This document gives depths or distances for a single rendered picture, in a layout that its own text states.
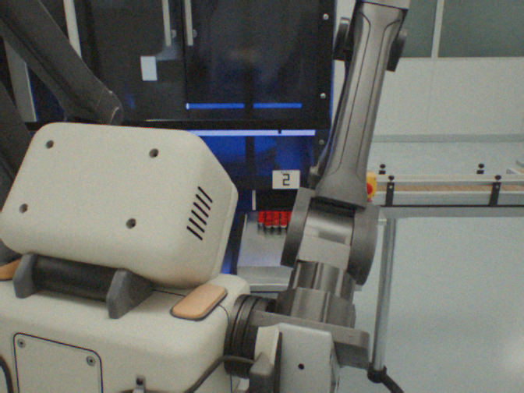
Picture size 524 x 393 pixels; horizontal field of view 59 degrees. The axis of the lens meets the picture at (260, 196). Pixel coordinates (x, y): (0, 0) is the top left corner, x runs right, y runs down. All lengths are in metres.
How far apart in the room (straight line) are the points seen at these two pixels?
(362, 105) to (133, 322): 0.38
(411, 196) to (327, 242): 1.18
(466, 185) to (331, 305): 1.32
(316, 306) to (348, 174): 0.18
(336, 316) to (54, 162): 0.32
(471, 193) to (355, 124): 1.17
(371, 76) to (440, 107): 5.81
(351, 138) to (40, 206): 0.36
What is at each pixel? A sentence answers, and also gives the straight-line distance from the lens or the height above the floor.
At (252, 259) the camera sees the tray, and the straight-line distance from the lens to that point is 1.28.
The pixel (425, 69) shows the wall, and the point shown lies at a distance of 6.31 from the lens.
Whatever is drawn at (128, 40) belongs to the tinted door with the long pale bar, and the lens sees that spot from 1.47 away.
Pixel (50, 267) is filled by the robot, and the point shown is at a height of 1.27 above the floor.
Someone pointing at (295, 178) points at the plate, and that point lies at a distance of 1.47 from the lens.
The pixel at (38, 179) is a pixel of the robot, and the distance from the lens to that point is 0.52.
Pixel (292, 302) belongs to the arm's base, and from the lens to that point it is 0.48.
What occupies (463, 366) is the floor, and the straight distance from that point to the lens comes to 2.45.
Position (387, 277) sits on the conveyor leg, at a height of 0.58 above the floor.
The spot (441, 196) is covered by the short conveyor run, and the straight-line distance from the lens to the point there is 1.71.
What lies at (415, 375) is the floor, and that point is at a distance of 2.33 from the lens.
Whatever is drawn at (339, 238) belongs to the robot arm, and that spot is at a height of 1.26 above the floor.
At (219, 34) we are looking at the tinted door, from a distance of 1.42.
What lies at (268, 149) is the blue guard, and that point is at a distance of 1.45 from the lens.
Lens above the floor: 1.49
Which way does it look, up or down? 21 degrees down
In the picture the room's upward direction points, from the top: 1 degrees counter-clockwise
